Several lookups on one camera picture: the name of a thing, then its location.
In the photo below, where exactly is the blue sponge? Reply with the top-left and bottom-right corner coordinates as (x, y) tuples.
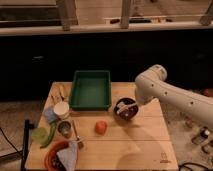
(43, 106), (58, 123)

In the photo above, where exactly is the white round container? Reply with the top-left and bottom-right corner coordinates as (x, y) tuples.
(53, 101), (69, 119)

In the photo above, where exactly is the green chili pepper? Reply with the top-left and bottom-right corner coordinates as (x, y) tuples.
(40, 122), (57, 148)

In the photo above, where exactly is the black metal stand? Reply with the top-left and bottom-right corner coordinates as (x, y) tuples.
(20, 120), (34, 171)

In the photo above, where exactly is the yellow banana peel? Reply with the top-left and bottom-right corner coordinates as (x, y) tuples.
(50, 84), (68, 104)

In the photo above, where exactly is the orange bowl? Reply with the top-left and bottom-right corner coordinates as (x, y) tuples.
(44, 141), (69, 171)

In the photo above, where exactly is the grey cloth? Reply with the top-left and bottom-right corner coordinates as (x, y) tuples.
(57, 141), (78, 171)

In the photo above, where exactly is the purple bowl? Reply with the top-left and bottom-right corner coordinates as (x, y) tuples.
(114, 97), (139, 121)

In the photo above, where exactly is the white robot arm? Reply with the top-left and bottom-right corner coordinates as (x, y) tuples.
(135, 64), (213, 130)

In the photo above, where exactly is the small metal cup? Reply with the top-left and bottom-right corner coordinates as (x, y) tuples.
(58, 121), (72, 138)

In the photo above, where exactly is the spice bottle rack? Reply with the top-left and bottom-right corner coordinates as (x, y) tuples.
(183, 88), (213, 155)

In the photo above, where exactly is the black cable on floor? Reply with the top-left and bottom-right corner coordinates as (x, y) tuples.
(0, 126), (24, 160)

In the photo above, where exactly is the green plastic tray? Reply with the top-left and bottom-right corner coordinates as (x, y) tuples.
(69, 70), (111, 111)

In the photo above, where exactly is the red tomato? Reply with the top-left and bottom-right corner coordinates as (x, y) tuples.
(95, 121), (107, 135)

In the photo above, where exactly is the small wooden brush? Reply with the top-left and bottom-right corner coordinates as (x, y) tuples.
(71, 120), (84, 149)

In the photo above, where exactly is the light green round lid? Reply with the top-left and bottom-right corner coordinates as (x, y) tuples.
(31, 127), (48, 144)

